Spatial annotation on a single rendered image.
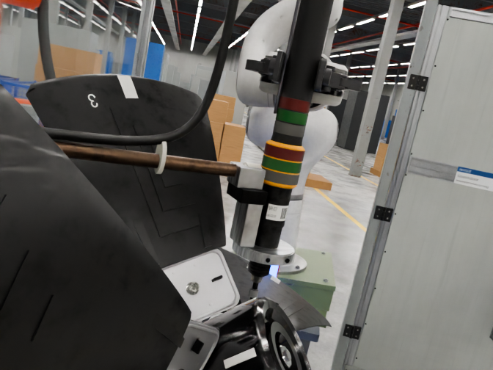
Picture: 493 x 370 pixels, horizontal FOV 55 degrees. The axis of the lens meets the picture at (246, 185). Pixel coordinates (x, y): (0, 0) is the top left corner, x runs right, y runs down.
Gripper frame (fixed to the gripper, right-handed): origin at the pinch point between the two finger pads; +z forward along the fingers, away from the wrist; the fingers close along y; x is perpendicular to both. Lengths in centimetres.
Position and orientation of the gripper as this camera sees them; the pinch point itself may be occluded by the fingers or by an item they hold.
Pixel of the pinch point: (300, 71)
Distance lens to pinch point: 51.6
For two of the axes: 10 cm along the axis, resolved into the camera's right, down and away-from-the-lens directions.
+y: -9.7, -2.2, 1.3
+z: -1.7, 1.5, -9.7
